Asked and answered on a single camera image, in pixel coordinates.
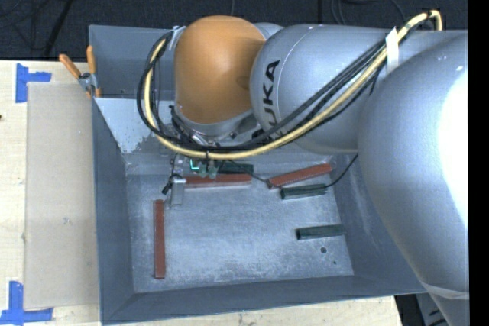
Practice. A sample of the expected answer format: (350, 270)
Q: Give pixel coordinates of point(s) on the dark green flat block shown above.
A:
(303, 191)
(238, 168)
(320, 232)

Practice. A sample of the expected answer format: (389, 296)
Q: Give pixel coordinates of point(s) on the black cylinder on white bracket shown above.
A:
(166, 188)

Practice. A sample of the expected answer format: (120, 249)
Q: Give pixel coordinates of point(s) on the pale flat board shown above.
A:
(57, 194)

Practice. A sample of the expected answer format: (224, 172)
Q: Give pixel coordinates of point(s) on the grey metal bin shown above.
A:
(244, 233)

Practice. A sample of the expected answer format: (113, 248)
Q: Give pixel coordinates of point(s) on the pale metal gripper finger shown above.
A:
(177, 195)

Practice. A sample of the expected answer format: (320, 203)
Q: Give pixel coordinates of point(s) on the red-brown flat block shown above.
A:
(300, 175)
(159, 240)
(229, 179)

